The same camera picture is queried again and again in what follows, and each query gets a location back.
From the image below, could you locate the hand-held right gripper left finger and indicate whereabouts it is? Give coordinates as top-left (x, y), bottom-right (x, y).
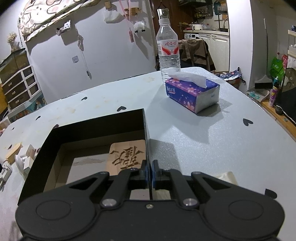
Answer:
top-left (66, 160), bottom-right (148, 208)

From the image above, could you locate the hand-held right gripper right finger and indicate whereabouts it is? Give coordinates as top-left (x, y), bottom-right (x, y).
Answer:
top-left (152, 160), bottom-right (234, 208)

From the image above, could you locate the black cardboard box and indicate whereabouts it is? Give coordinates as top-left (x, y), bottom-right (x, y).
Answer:
top-left (18, 108), bottom-right (153, 205)

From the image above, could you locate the white plastic holder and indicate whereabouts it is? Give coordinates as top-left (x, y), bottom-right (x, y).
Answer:
top-left (15, 145), bottom-right (41, 181)

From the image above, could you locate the light wooden piece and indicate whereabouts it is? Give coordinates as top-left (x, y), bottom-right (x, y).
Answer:
top-left (3, 143), bottom-right (23, 160)

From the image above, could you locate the carved wooden board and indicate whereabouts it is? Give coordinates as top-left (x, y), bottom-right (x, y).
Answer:
top-left (105, 139), bottom-right (147, 178)

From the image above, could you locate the translucent plastic tray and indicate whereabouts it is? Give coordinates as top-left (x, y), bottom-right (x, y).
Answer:
top-left (217, 171), bottom-right (238, 186)

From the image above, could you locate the purple floral tissue pack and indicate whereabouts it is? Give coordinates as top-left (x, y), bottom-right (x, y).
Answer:
top-left (165, 72), bottom-right (220, 114)

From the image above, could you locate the blue patterned bag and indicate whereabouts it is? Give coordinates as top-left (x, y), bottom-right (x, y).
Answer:
top-left (216, 67), bottom-right (243, 84)

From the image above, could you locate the brown jacket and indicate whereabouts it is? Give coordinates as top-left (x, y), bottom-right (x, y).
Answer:
top-left (179, 39), bottom-right (216, 72)

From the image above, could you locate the clear plastic water bottle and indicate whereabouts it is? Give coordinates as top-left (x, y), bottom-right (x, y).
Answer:
top-left (156, 19), bottom-right (181, 84)

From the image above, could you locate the white kitchen cabinet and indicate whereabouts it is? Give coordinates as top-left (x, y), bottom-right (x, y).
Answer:
top-left (199, 32), bottom-right (230, 72)

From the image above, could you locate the grey dustpan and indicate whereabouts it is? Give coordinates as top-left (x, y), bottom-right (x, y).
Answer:
top-left (247, 75), bottom-right (273, 92)

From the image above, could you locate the white plug charger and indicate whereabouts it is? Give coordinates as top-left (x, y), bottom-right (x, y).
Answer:
top-left (0, 162), bottom-right (13, 189)

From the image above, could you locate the washing machine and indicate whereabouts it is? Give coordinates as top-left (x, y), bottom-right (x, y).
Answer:
top-left (184, 32), bottom-right (200, 41)

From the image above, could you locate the spray can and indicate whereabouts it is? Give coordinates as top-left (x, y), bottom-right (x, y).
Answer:
top-left (269, 76), bottom-right (281, 107)

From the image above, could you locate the white drawer cabinet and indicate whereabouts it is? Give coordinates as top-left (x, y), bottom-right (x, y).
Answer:
top-left (1, 65), bottom-right (41, 110)

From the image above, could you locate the white hanging cloth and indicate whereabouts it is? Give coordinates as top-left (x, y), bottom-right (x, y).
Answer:
top-left (103, 9), bottom-right (125, 24)

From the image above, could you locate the green plastic bag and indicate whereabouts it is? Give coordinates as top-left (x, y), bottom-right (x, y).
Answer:
top-left (269, 57), bottom-right (286, 80)

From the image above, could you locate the glass tank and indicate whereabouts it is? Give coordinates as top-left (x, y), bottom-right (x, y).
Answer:
top-left (0, 47), bottom-right (31, 85)

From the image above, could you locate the printed cartoon cloth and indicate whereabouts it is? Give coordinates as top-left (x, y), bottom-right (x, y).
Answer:
top-left (18, 0), bottom-right (97, 42)

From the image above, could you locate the dried flower bunch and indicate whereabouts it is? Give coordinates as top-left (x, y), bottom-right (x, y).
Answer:
top-left (7, 32), bottom-right (19, 52)

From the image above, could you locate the pink lanyard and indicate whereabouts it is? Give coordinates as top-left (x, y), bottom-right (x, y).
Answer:
top-left (119, 0), bottom-right (136, 43)

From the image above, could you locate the hanging cable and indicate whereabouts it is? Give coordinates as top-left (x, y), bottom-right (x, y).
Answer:
top-left (77, 35), bottom-right (92, 79)

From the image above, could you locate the wooden wall hook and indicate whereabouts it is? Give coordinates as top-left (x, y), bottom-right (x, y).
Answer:
top-left (124, 7), bottom-right (141, 16)

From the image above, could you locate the white wall shelf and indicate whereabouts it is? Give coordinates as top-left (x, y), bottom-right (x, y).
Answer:
top-left (287, 29), bottom-right (296, 56)

